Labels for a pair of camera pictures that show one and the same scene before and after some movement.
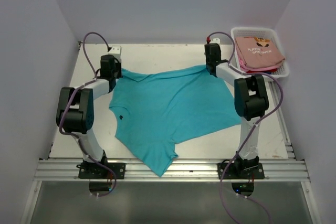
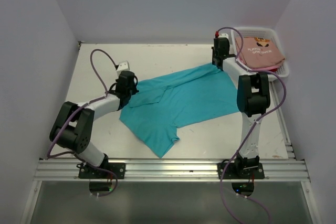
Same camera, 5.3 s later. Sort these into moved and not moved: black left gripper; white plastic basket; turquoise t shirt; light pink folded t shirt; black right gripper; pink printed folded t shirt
Moved: turquoise t shirt; black left gripper; black right gripper
Not moved: pink printed folded t shirt; white plastic basket; light pink folded t shirt
